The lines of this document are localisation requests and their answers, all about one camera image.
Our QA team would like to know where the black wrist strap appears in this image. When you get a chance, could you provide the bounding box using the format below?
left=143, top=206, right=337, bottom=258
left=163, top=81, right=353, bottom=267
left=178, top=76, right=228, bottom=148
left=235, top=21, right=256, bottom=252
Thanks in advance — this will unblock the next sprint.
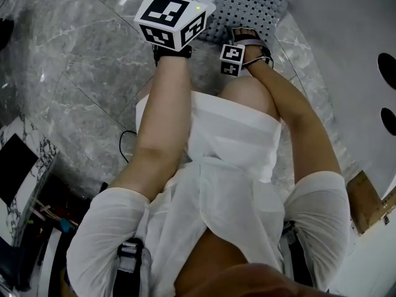
left=151, top=44, right=193, bottom=68
left=259, top=46, right=275, bottom=70

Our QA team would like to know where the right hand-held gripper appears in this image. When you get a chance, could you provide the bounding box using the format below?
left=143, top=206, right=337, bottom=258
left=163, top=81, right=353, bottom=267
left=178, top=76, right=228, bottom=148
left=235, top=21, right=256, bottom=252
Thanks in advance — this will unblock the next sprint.
left=220, top=38, right=273, bottom=77

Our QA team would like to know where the person's white dress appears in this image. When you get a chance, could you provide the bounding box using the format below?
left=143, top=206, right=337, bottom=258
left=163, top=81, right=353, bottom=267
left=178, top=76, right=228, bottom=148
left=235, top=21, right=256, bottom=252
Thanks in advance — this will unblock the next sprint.
left=66, top=90, right=353, bottom=297

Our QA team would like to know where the grey marble floor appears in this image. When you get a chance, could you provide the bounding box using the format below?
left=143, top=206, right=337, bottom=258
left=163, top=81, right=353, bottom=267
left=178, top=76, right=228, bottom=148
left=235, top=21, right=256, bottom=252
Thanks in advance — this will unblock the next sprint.
left=0, top=0, right=352, bottom=202

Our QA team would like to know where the person's bare knee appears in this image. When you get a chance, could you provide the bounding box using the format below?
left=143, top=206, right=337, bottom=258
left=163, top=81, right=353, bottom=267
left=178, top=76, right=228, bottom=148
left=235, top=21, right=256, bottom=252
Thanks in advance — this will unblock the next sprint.
left=217, top=74, right=282, bottom=124

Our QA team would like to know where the grey perforated bath mat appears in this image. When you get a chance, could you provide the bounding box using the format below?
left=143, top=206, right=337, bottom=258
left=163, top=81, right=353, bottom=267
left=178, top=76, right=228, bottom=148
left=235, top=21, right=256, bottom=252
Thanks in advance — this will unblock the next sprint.
left=197, top=0, right=289, bottom=45

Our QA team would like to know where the person's right forearm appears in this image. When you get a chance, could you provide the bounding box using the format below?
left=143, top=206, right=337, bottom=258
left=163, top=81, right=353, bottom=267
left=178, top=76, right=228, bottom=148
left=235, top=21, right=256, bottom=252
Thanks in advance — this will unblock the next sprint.
left=246, top=46, right=343, bottom=187

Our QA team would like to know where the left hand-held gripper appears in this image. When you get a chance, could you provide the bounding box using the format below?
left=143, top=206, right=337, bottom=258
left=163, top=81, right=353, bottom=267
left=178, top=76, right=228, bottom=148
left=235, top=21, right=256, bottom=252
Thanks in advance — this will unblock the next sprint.
left=118, top=0, right=228, bottom=51

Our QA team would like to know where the white panel with round holes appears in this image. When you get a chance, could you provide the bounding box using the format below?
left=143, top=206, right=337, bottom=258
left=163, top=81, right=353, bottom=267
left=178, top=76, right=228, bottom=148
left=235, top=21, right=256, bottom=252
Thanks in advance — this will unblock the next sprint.
left=286, top=0, right=396, bottom=200

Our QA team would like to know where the grey backpack strap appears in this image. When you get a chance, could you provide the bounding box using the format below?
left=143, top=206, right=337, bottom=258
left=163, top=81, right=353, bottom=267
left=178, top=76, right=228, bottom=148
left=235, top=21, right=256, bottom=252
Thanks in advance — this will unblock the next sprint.
left=280, top=220, right=298, bottom=246
left=116, top=238, right=153, bottom=273

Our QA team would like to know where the black cable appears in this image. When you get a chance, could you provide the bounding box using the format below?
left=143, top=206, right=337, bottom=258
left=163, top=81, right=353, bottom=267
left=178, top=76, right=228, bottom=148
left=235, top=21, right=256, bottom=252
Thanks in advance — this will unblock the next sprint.
left=118, top=129, right=137, bottom=164

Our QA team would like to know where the black flat panel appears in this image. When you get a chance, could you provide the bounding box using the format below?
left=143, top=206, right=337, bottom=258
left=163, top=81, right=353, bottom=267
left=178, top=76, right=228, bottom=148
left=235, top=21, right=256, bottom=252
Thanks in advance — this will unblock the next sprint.
left=0, top=133, right=39, bottom=207

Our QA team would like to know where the person's right hand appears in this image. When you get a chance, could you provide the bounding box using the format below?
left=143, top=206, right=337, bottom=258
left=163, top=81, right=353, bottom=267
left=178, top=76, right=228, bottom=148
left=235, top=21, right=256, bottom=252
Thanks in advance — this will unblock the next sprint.
left=231, top=25, right=260, bottom=43

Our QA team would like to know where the person's left forearm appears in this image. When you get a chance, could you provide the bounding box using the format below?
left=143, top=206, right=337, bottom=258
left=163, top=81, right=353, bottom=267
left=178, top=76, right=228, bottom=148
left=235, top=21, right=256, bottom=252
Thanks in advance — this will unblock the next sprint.
left=108, top=53, right=193, bottom=203

